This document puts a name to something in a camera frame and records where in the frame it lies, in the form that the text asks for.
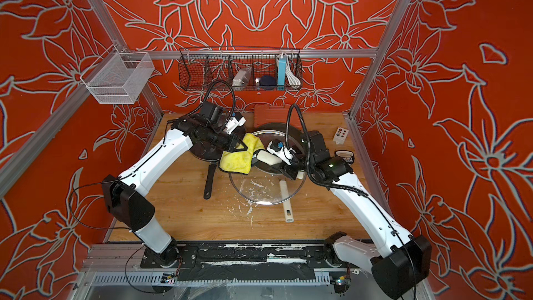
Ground yellow microfiber cloth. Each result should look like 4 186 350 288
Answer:
219 133 265 175

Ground red plastic board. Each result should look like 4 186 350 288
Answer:
253 105 290 128

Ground white remote with buttons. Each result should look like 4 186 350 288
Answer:
333 127 349 145

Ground white packet in basket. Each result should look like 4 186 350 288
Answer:
232 67 253 91

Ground black long-handled peeler tool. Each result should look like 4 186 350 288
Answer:
335 150 355 165

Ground black frying pan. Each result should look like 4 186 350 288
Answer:
190 140 223 200

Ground dark blue round object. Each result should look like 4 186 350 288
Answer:
259 75 278 90

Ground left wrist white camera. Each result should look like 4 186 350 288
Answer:
223 112 246 134

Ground black wire wall basket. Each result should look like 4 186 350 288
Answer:
178 47 303 91

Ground glass lid with beige handle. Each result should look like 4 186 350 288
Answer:
229 123 307 205

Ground light blue box in basket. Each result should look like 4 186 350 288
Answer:
277 54 287 90

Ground black pot under beige lid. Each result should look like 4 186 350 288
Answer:
251 121 311 155

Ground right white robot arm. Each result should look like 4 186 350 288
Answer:
267 131 433 299

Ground white cable bundle in basket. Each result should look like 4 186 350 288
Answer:
285 60 301 90

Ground white mesh wall basket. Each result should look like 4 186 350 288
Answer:
83 52 154 105

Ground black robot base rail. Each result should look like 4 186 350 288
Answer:
140 240 359 284

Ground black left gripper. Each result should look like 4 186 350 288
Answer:
207 128 250 154

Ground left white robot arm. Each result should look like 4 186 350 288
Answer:
102 101 246 267

